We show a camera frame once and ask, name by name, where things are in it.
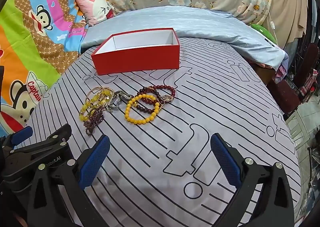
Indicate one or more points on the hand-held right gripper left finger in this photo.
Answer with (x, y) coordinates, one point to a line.
(95, 162)

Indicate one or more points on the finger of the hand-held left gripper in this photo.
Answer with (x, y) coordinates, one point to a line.
(22, 133)
(58, 135)

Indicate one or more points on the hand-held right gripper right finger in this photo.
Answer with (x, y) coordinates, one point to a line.
(225, 160)

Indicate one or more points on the thin gold bangle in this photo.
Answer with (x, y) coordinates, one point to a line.
(90, 94)

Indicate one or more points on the silver metal watch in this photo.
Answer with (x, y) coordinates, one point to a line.
(120, 99)

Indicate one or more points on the red cardboard box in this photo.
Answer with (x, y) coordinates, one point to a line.
(135, 59)

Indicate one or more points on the grey striped bed sheet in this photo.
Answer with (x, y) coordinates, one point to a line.
(212, 116)

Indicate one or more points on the dark red chair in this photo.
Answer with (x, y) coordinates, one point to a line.
(282, 91)

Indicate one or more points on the cartoon monkey blanket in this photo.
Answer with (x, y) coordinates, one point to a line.
(30, 41)

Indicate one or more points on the small black flat object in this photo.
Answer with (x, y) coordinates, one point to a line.
(270, 42)

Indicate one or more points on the pink cartoon pillow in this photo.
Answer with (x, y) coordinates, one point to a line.
(95, 10)

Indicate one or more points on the green plush toy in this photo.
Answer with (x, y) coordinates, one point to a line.
(260, 29)

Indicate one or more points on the light blue quilt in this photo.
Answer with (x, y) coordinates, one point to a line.
(200, 21)

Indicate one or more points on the beige curtain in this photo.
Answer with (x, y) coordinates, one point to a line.
(287, 4)

